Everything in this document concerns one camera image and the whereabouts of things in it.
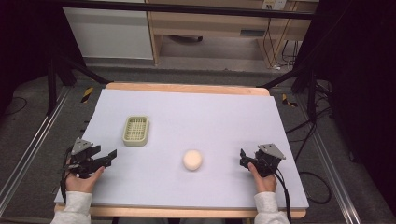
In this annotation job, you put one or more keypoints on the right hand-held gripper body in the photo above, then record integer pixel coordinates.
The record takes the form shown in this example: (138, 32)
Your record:
(268, 159)

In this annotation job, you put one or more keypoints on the yellow black striped floor tape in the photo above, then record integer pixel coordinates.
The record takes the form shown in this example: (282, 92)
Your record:
(288, 101)
(87, 94)

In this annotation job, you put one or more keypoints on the person's left hand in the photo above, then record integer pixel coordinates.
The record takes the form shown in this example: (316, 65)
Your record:
(82, 182)

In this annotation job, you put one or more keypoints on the wooden desk with drawer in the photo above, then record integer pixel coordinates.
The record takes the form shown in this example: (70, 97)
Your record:
(218, 28)

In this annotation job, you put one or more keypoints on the person's right hand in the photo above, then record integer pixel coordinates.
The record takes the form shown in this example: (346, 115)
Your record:
(264, 180)

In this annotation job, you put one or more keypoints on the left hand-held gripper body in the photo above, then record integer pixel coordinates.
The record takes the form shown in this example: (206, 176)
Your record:
(81, 160)

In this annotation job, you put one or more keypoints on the black metal frame stand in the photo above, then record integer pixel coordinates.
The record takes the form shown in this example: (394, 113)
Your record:
(299, 81)
(62, 71)

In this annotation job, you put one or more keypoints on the aluminium floor rail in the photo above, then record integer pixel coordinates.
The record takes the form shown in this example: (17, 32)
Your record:
(29, 143)
(333, 174)

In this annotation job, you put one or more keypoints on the white cabinet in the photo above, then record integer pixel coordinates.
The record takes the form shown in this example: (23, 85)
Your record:
(109, 31)

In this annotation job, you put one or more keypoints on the round cream soap bar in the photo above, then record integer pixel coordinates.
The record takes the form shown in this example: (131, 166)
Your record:
(192, 160)

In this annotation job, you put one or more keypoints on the light purple table mat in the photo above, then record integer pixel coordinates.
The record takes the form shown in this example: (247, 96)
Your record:
(193, 124)

